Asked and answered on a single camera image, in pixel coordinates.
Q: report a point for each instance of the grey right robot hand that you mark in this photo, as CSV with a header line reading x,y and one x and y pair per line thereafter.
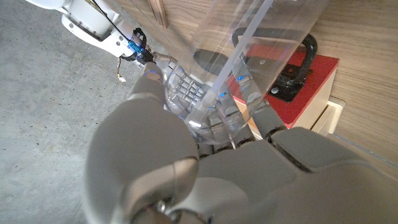
x,y
164,60

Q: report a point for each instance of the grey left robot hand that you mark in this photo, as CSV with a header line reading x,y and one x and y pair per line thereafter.
x,y
248,186

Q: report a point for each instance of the small clear black-pump dispenser bottle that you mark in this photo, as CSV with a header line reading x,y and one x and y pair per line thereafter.
x,y
217,31

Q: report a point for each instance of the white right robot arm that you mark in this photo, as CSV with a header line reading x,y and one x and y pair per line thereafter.
x,y
90,25

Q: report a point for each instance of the light wooden drawer box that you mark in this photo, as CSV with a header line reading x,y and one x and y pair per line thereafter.
x,y
332,115

